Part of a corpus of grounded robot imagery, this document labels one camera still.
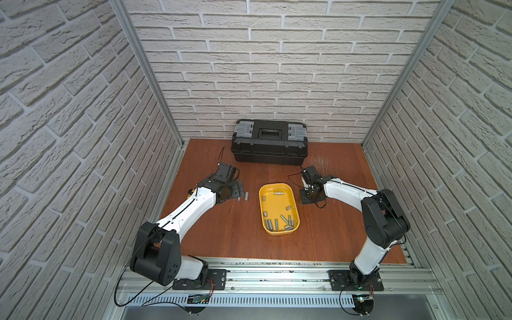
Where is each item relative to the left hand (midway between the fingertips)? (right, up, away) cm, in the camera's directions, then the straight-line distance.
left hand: (235, 187), depth 87 cm
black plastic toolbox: (+16, +21, +11) cm, 29 cm away
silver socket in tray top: (+20, -4, +9) cm, 23 cm away
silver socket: (+4, -6, +8) cm, 11 cm away
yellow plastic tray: (+20, -11, +6) cm, 23 cm away
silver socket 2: (0, -7, +8) cm, 10 cm away
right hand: (+35, -6, +8) cm, 36 cm away
